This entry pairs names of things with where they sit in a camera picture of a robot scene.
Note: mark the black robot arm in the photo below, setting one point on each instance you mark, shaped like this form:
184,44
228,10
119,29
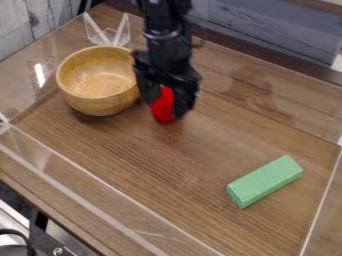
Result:
166,15

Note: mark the green rectangular block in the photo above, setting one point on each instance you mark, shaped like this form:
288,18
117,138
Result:
263,181

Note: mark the wooden bowl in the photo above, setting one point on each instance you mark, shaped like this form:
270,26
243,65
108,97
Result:
96,80

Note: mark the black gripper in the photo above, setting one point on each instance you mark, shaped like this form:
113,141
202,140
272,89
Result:
163,64

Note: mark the clear acrylic tray wall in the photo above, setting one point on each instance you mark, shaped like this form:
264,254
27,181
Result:
115,224

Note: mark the clear acrylic corner bracket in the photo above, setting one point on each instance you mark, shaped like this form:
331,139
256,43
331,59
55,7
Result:
107,37

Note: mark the red plush strawberry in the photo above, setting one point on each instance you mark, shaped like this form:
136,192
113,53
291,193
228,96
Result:
162,107

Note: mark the black table leg bracket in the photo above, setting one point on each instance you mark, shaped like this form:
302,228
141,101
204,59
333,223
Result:
47,244

